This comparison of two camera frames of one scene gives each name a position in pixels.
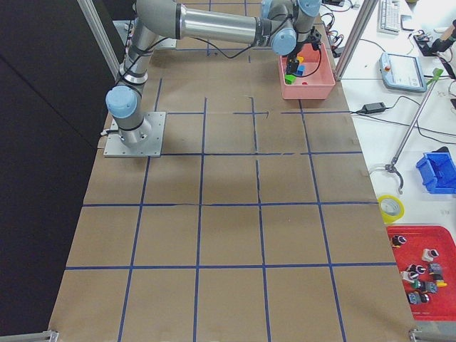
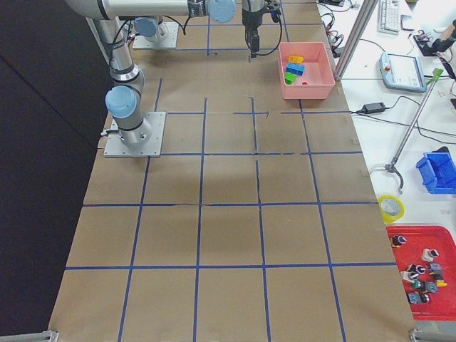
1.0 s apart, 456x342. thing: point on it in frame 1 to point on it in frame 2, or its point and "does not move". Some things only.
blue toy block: [301, 70] does not move
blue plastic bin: [438, 172] does not move
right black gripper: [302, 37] to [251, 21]
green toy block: [290, 79] does not move
